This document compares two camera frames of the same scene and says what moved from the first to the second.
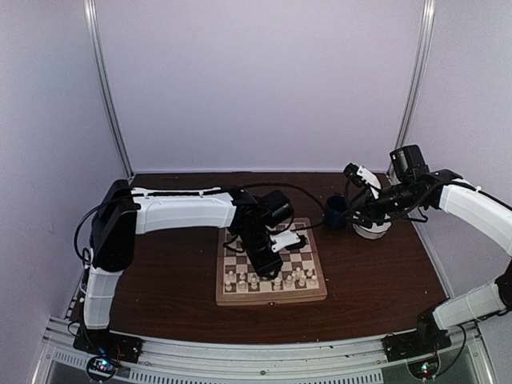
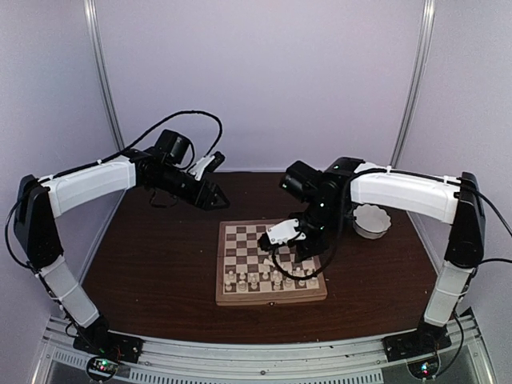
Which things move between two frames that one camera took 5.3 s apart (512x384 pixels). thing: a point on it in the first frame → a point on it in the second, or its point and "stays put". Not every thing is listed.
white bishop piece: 277,286 stays put
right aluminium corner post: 415,81 stays put
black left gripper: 262,267 → 205,203
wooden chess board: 300,278 stays put
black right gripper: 366,206 → 309,249
